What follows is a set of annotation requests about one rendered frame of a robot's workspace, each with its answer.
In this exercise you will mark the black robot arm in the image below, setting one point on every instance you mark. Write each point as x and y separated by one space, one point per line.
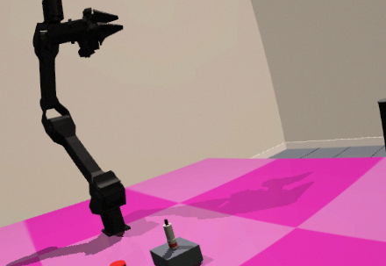
106 192

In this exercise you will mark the grey marker with red band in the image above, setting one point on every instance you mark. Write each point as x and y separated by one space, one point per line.
170 235

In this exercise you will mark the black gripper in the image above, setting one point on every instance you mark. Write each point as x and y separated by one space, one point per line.
93 27

